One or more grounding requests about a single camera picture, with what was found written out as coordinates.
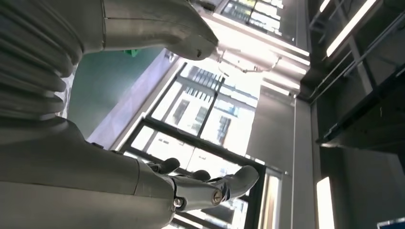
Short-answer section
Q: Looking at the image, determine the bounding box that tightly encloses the black window frame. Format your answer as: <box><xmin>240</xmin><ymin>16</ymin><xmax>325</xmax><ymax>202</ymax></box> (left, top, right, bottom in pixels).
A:
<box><xmin>120</xmin><ymin>62</ymin><xmax>268</xmax><ymax>229</ymax></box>

